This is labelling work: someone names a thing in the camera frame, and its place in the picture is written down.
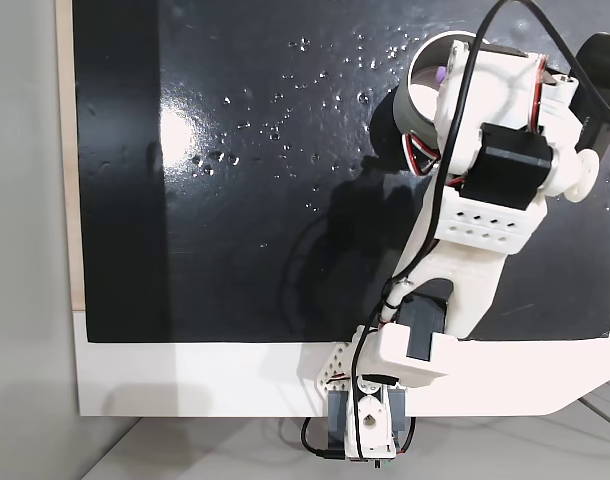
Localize grey cup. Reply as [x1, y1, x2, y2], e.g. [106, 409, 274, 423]
[390, 30, 486, 137]

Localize black glossy mat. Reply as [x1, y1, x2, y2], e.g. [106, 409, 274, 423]
[72, 0, 610, 344]

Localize pale wooden board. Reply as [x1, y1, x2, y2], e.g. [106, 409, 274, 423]
[54, 0, 88, 314]

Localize red white black servo wires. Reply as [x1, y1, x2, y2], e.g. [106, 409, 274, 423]
[399, 132, 444, 177]

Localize long black cable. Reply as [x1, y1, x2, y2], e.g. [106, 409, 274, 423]
[299, 0, 610, 462]

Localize black oval camera box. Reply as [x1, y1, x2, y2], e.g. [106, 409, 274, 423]
[567, 31, 610, 157]

